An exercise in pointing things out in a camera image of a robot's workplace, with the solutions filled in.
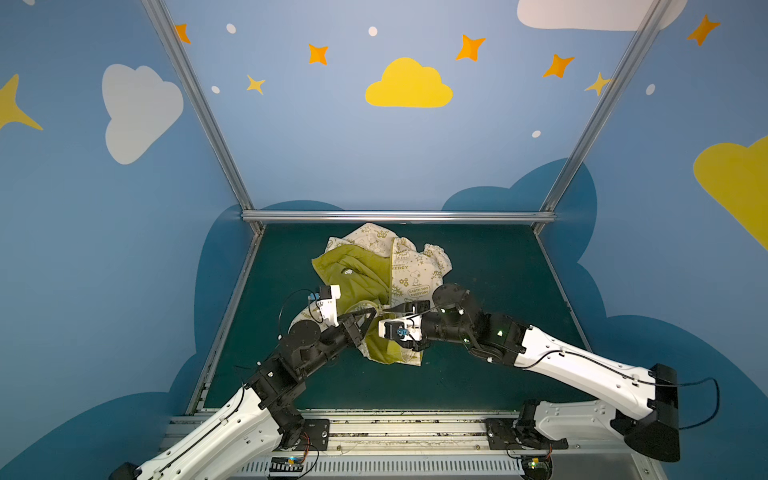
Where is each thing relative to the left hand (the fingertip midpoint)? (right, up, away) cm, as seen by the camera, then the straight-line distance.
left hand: (375, 309), depth 68 cm
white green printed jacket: (-3, +8, +35) cm, 36 cm away
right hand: (+4, 0, -1) cm, 4 cm away
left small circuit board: (-22, -40, +5) cm, 46 cm away
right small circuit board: (+40, -41, +6) cm, 58 cm away
